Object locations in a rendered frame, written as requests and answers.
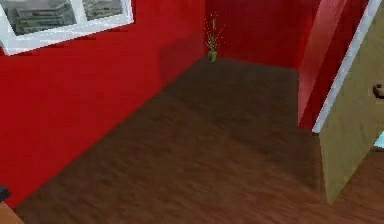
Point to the green potted house plant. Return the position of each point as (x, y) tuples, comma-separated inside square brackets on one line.
[(212, 55)]

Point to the small black object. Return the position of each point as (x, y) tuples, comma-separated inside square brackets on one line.
[(2, 192)]

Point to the orange brown furniture corner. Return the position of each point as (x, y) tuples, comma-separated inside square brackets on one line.
[(7, 215)]

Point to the olive tan room door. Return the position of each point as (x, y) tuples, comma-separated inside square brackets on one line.
[(353, 110)]

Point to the white framed window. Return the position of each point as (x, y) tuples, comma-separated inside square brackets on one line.
[(78, 25)]

